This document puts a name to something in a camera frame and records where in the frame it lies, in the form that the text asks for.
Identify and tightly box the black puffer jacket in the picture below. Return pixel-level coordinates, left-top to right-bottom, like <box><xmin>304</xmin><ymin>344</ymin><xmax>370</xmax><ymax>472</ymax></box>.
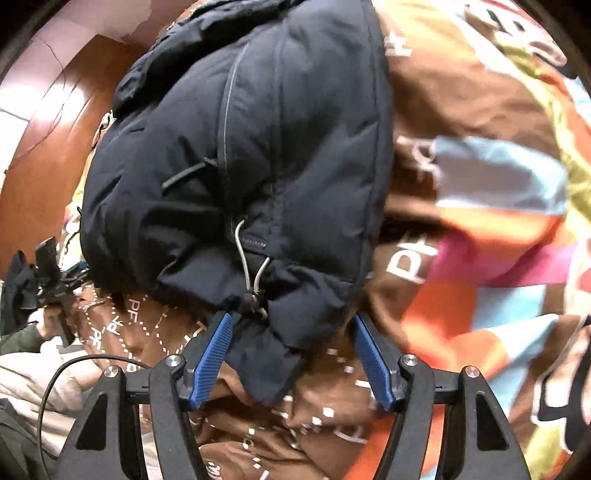
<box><xmin>80</xmin><ymin>1</ymin><xmax>394</xmax><ymax>406</ymax></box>

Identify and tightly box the person's left hand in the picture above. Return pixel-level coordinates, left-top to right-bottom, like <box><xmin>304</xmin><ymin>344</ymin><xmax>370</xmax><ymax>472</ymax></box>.
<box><xmin>33</xmin><ymin>304</ymin><xmax>63</xmax><ymax>341</ymax></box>

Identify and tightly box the black garment on headboard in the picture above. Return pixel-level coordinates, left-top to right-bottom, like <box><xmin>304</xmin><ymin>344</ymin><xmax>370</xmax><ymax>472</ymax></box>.
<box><xmin>1</xmin><ymin>250</ymin><xmax>38</xmax><ymax>336</ymax></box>

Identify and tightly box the wooden headboard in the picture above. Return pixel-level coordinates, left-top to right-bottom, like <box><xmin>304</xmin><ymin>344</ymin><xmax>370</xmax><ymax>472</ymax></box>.
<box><xmin>1</xmin><ymin>35</ymin><xmax>144</xmax><ymax>274</ymax></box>

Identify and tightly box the black cable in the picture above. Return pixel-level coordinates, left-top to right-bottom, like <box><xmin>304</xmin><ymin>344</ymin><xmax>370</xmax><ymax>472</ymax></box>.
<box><xmin>35</xmin><ymin>352</ymin><xmax>153</xmax><ymax>476</ymax></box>

